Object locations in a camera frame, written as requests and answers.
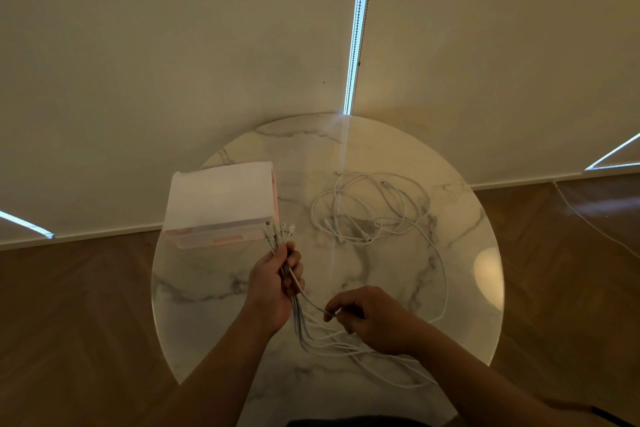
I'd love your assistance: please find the blind bead chain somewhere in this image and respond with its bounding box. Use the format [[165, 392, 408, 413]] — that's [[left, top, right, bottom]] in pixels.
[[343, 0, 377, 116]]

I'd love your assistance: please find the long white cable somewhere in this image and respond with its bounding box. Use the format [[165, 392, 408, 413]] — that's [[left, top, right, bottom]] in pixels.
[[282, 219, 449, 325], [263, 221, 439, 388]]

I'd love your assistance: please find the person's black clothing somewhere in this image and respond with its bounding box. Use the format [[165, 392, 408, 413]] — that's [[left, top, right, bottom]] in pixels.
[[287, 415, 461, 427]]

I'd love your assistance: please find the beige roller blind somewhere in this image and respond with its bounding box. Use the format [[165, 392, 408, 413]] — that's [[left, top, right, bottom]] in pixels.
[[0, 0, 363, 248], [345, 0, 640, 190]]

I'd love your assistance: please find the pink white storage box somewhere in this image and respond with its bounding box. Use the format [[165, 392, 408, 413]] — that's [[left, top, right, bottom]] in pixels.
[[163, 161, 280, 250]]

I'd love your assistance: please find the person's left hand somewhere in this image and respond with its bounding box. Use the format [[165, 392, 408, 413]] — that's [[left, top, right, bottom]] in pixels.
[[239, 241, 305, 338]]

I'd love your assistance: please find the person's right hand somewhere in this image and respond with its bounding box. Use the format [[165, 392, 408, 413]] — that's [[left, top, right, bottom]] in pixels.
[[323, 285, 431, 356]]

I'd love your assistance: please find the thin white floor cord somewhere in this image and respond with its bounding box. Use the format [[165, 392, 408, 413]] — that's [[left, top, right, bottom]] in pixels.
[[552, 181, 640, 260]]

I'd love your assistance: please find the person's right forearm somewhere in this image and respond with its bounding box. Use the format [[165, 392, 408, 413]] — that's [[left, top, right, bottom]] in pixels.
[[415, 326, 596, 427]]

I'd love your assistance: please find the black cord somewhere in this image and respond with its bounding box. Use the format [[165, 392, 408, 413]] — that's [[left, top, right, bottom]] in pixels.
[[589, 406, 636, 427]]

